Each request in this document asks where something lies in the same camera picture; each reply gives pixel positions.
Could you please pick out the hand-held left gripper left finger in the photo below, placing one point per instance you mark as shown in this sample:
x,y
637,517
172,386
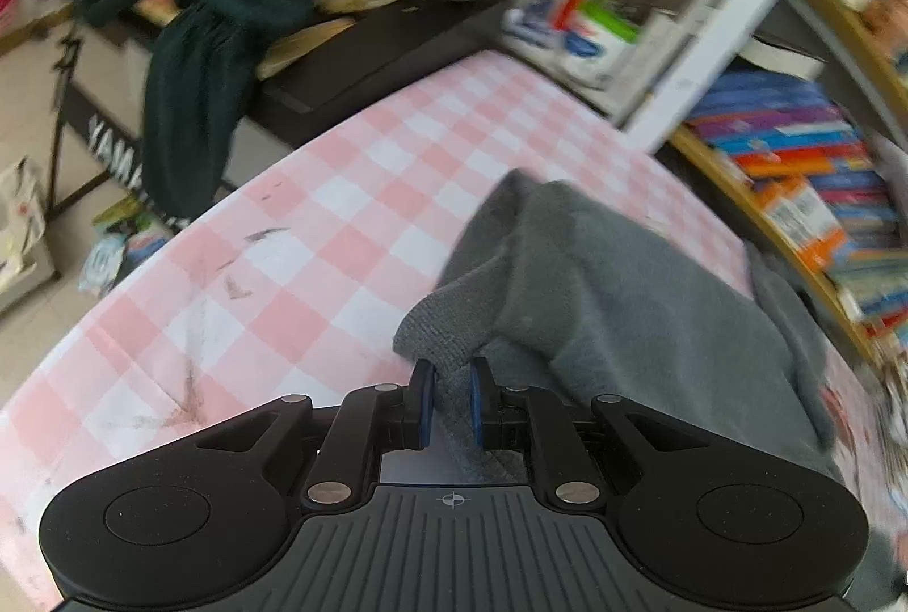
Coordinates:
x,y
423,405

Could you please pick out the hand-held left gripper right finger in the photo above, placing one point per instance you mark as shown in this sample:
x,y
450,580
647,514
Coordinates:
x,y
477,408

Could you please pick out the grey knit sweater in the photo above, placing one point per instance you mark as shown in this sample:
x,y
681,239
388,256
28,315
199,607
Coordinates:
x,y
624,300

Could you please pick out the pink checkered table cloth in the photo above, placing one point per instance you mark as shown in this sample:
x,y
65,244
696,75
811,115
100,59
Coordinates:
x,y
355,194

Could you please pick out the wooden bookshelf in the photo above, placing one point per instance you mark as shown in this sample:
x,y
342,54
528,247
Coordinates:
x,y
752,208

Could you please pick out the white plastic packet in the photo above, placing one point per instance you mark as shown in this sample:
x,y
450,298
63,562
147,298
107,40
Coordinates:
x,y
113,250

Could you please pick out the black digital piano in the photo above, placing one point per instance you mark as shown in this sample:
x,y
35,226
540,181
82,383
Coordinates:
x,y
397,38

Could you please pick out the orange and white box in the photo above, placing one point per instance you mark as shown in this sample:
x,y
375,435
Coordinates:
x,y
801,222

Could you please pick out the white plastic basket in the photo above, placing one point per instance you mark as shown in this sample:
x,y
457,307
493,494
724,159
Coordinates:
x,y
638,66

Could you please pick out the beige flat board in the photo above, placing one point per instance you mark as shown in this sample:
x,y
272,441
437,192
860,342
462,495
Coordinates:
x,y
305,41

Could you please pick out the white bottle with blue label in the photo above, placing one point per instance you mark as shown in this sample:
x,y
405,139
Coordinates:
x,y
599,45

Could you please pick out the dark green garment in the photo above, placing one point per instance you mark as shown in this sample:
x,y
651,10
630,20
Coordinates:
x,y
198,87

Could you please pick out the stack of colourful books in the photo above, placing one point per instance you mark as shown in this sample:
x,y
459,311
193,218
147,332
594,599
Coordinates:
x,y
794,137

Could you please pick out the white tote bag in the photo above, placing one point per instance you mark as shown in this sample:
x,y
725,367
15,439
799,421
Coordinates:
x,y
21,229

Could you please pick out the black book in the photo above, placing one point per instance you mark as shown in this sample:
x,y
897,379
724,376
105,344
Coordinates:
x,y
780,55

